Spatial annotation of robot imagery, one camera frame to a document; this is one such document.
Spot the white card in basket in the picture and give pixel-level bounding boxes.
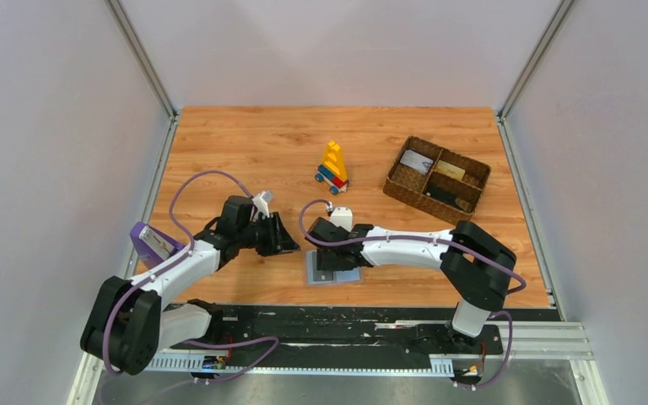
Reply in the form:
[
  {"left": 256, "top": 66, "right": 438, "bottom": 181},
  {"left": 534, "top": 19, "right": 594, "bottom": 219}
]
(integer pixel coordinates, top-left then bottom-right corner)
[{"left": 399, "top": 148, "right": 434, "bottom": 175}]

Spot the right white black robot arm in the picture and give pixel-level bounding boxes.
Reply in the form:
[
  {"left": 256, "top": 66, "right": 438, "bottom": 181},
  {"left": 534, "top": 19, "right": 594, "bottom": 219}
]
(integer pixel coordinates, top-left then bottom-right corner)
[{"left": 305, "top": 218, "right": 526, "bottom": 338}]

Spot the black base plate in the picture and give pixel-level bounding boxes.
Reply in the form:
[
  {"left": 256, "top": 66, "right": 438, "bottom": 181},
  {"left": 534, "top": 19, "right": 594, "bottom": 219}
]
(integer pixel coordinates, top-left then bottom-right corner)
[{"left": 168, "top": 304, "right": 504, "bottom": 370}]

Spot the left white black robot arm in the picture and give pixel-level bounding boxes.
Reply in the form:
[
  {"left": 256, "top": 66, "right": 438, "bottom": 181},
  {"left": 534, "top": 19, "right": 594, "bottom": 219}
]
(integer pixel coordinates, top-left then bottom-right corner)
[{"left": 79, "top": 192, "right": 300, "bottom": 375}]

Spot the gold card in basket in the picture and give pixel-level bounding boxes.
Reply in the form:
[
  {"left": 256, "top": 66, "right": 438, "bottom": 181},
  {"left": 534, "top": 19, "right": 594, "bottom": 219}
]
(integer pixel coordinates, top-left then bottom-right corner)
[{"left": 435, "top": 160, "right": 466, "bottom": 181}]

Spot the colourful toy block car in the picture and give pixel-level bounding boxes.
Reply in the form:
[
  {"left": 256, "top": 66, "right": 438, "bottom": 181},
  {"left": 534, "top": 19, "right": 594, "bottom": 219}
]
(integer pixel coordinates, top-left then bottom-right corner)
[{"left": 315, "top": 141, "right": 350, "bottom": 196}]

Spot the purple box with card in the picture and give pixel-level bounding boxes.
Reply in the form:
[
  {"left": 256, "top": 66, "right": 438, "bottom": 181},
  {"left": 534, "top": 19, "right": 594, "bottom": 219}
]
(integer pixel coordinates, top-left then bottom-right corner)
[{"left": 129, "top": 222, "right": 185, "bottom": 269}]

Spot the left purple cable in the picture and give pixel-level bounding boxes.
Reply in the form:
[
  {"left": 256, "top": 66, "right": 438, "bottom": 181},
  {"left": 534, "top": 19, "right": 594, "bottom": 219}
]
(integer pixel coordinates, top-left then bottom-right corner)
[{"left": 102, "top": 170, "right": 280, "bottom": 386}]

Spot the slotted aluminium rail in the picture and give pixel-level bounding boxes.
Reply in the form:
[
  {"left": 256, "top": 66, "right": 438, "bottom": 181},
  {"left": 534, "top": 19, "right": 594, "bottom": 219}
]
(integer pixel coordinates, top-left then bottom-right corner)
[{"left": 144, "top": 354, "right": 455, "bottom": 376}]

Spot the black card in basket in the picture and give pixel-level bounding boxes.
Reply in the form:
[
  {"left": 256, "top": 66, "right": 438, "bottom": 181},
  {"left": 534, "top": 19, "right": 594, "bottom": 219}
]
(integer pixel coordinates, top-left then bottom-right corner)
[{"left": 424, "top": 185, "right": 462, "bottom": 210}]

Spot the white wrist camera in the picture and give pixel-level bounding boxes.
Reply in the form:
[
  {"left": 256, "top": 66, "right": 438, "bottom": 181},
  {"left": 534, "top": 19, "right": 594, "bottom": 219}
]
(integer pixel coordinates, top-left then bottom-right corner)
[
  {"left": 328, "top": 207, "right": 354, "bottom": 231},
  {"left": 251, "top": 190, "right": 273, "bottom": 220}
]

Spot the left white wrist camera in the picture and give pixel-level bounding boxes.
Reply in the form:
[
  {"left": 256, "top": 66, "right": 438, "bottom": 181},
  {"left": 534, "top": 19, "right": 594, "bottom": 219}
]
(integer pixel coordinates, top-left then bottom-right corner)
[{"left": 251, "top": 190, "right": 273, "bottom": 220}]

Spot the purple cable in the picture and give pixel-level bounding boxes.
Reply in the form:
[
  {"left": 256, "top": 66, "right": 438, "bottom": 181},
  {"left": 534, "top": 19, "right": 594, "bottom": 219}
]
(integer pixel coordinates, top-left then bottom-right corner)
[
  {"left": 299, "top": 198, "right": 527, "bottom": 392},
  {"left": 102, "top": 170, "right": 280, "bottom": 386}
]

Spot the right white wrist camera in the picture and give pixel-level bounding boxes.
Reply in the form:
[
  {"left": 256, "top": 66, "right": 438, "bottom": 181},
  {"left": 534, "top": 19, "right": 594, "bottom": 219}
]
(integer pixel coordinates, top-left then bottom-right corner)
[{"left": 328, "top": 207, "right": 354, "bottom": 231}]

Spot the woven brown divided basket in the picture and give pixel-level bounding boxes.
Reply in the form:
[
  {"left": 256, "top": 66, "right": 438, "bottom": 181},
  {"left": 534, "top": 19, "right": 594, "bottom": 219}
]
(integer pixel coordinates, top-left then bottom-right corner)
[{"left": 383, "top": 136, "right": 491, "bottom": 224}]

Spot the pink card holder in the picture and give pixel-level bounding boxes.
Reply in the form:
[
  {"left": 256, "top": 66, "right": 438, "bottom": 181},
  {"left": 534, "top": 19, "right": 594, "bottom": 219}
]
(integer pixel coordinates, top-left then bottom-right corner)
[{"left": 305, "top": 250, "right": 363, "bottom": 286}]

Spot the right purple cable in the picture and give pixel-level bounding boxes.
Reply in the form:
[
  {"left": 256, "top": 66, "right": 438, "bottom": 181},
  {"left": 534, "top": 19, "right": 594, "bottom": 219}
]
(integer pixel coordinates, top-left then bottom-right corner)
[{"left": 299, "top": 198, "right": 527, "bottom": 392}]

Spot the grey credit card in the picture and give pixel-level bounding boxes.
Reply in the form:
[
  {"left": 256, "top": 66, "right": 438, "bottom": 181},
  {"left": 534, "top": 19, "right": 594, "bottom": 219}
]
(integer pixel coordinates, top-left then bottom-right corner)
[{"left": 309, "top": 269, "right": 335, "bottom": 284}]

